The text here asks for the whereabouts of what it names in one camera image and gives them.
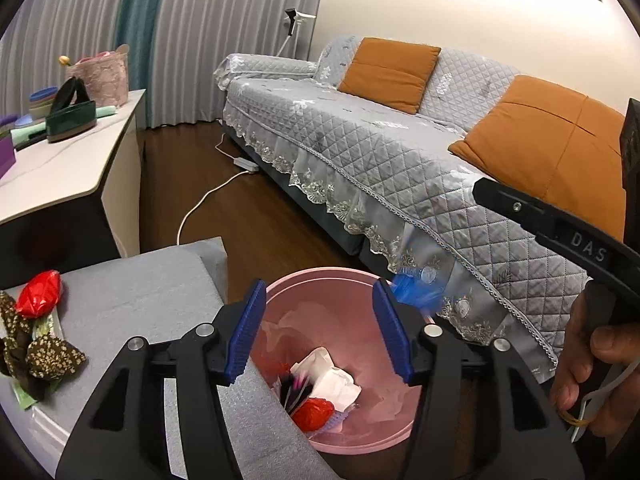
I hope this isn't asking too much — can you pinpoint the red plastic bag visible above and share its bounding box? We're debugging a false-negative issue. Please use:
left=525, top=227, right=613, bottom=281
left=291, top=396, right=336, bottom=432

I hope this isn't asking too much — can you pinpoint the grey curtain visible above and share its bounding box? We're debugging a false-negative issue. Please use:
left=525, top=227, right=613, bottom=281
left=0, top=0, right=136, bottom=111
left=145, top=0, right=331, bottom=128

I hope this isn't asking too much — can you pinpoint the white power cable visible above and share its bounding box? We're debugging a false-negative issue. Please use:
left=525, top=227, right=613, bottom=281
left=177, top=132, right=251, bottom=246

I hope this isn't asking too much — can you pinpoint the person's right hand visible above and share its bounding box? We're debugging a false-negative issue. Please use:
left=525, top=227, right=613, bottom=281
left=550, top=287, right=640, bottom=443

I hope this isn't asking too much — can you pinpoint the iridescent gift box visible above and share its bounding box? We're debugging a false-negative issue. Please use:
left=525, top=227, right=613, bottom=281
left=0, top=132, right=17, bottom=178

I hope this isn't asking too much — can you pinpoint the pink lace basket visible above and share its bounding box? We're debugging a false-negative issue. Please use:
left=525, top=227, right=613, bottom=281
left=66, top=44, right=130, bottom=107

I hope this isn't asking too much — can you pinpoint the light green cloth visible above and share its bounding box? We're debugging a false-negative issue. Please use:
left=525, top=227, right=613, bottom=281
left=10, top=105, right=118, bottom=148

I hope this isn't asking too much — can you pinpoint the white paper wrapper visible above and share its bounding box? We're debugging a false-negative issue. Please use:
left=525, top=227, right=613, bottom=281
left=290, top=347, right=362, bottom=411

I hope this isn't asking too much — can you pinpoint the stack of coloured bowls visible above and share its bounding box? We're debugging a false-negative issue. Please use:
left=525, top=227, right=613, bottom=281
left=29, top=87, right=60, bottom=117

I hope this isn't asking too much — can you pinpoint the white floor lamp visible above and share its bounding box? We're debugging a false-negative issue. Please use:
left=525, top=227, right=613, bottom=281
left=277, top=8, right=318, bottom=58

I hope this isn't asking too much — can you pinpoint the teal curtain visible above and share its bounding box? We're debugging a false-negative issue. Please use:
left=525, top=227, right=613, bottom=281
left=117, top=0, right=171, bottom=96

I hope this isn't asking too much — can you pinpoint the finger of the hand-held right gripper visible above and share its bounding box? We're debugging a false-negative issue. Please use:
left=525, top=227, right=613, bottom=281
left=472, top=176, right=561, bottom=246

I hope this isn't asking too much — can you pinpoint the orange cushion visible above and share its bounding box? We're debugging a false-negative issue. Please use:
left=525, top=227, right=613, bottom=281
left=338, top=37, right=442, bottom=115
left=448, top=75, right=628, bottom=243

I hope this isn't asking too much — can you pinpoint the red shiny wrapper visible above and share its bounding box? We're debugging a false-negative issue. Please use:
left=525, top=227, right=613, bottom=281
left=15, top=270, right=64, bottom=318

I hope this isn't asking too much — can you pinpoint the grey table mat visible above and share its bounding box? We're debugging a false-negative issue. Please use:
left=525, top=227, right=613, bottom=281
left=0, top=236, right=321, bottom=480

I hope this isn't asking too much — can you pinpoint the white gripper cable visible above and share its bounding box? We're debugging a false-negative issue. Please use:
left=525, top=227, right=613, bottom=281
left=575, top=362, right=636, bottom=428

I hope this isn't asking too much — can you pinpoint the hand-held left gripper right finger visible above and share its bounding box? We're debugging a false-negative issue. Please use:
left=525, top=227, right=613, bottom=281
left=372, top=277, right=586, bottom=480

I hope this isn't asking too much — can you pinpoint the green wrapper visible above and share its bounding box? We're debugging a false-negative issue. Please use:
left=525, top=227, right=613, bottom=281
left=10, top=310, right=63, bottom=411

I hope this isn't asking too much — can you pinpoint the blue plastic bag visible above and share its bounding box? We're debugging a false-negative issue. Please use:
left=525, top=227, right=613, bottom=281
left=392, top=270, right=448, bottom=318

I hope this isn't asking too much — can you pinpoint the dark green oval tin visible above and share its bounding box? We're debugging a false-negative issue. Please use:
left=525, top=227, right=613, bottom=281
left=45, top=100, right=97, bottom=143

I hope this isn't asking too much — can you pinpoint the black pink patterned packet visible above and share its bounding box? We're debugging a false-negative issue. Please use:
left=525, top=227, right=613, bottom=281
left=280, top=370, right=313, bottom=411

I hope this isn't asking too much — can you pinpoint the white coffee table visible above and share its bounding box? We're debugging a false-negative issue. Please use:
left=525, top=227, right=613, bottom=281
left=0, top=89, right=147, bottom=286

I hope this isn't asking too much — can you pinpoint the dark floral wrapper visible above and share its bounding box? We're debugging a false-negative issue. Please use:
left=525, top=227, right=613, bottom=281
left=0, top=292, right=87, bottom=401

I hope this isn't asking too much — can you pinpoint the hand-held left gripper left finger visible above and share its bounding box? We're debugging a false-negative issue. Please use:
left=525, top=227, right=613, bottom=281
left=55, top=279, right=268, bottom=480

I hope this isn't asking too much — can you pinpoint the sofa with grey quilted cover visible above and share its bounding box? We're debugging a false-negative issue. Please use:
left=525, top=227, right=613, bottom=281
left=214, top=35, right=640, bottom=376

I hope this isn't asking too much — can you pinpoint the pink plastic bin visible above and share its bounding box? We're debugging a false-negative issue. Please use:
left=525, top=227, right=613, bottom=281
left=249, top=268, right=468, bottom=456

